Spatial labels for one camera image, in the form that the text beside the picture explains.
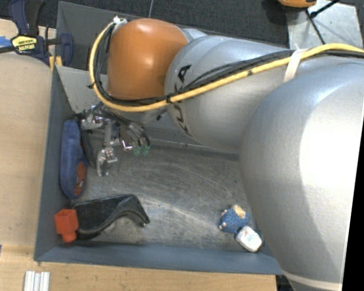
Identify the black curved plastic piece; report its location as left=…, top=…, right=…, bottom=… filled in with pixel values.
left=68, top=186, right=154, bottom=250

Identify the blue spotted toy animal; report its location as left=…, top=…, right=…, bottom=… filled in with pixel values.
left=217, top=202, right=253, bottom=236

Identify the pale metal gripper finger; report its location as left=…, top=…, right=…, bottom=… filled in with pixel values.
left=94, top=147, right=112, bottom=178
left=105, top=147, right=123, bottom=173

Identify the red-orange plastic block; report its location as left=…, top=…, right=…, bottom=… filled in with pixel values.
left=50, top=206, right=82, bottom=245

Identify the small white packet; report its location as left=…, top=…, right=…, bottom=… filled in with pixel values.
left=233, top=224, right=266, bottom=255

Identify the pale wood board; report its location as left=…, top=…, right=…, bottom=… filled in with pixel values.
left=0, top=49, right=63, bottom=253

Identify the grey metal bin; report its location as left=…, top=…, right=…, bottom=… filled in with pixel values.
left=24, top=0, right=316, bottom=291

